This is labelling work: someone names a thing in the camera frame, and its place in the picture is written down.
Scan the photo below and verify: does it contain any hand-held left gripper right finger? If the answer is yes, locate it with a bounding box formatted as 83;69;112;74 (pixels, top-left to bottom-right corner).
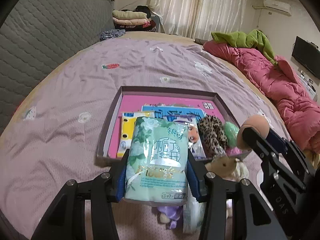
186;151;288;240

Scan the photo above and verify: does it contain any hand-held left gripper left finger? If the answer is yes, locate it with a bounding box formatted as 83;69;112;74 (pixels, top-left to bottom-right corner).
31;149;130;240

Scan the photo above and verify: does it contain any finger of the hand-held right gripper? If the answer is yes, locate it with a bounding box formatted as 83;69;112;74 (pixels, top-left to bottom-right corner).
269;129;290;153
241;126;278;162

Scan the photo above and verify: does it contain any beige makeup sponge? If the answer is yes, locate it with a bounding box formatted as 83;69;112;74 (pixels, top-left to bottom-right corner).
236;115;271;150

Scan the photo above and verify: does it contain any green makeup sponge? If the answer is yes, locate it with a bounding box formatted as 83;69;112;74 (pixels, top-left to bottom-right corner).
224;121;240;149

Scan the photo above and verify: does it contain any plush bear pink dress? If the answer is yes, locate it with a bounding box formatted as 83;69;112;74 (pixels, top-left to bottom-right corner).
204;155;250;219

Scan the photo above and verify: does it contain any white tissue pack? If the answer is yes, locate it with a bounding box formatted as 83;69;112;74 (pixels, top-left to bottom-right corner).
182;190;208;234

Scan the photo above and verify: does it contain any plush bear purple dress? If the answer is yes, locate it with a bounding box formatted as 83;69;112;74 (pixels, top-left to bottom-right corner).
156;204;185;230

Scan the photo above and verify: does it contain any doll face plastic packet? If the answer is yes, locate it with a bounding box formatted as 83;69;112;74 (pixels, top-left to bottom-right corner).
175;116;208;160

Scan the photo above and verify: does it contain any green tissue pack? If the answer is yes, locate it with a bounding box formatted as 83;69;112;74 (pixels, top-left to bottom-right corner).
124;116;189;203

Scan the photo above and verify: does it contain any leopard print scrunchie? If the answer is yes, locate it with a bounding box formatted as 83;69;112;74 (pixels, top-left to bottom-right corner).
197;115;229;157

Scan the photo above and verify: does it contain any small yellow picture book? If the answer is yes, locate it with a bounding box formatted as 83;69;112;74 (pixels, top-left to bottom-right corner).
117;112;155;158

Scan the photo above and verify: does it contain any shallow dark cardboard box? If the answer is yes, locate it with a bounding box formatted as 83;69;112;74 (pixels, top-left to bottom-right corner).
94;86;244;167

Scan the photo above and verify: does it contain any pink quilt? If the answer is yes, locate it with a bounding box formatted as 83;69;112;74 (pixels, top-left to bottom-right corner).
203;40;320;153

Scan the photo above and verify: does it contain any black television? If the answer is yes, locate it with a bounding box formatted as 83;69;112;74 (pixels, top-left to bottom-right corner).
291;36;320;79

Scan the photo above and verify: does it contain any green garment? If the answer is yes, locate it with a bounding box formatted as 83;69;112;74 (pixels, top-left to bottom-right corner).
211;29;278;65

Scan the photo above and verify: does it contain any white air conditioner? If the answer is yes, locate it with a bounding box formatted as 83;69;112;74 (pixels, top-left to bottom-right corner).
262;0;292;17

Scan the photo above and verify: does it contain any white curtain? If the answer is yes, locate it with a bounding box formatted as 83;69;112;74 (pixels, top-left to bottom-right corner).
149;0;250;40

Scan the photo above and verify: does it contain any blue patterned cloth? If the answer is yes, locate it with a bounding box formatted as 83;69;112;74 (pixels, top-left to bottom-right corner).
100;29;125;42

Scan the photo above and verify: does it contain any grey blue stool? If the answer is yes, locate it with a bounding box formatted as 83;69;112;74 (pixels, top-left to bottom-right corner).
152;15;163;33

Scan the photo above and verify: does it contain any grey quilted headboard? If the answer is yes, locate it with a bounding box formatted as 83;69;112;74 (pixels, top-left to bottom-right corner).
0;0;118;133

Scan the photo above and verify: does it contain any dark floral folded cloth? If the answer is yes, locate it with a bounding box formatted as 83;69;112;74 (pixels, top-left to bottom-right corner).
116;20;158;32

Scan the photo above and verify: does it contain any pink folded blanket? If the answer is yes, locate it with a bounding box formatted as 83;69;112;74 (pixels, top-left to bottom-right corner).
114;17;150;25

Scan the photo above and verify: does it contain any beige folded blanket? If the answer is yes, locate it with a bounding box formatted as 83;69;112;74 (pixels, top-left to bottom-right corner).
112;9;148;20

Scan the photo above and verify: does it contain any black garment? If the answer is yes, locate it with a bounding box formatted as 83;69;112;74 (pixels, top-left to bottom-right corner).
135;5;153;14

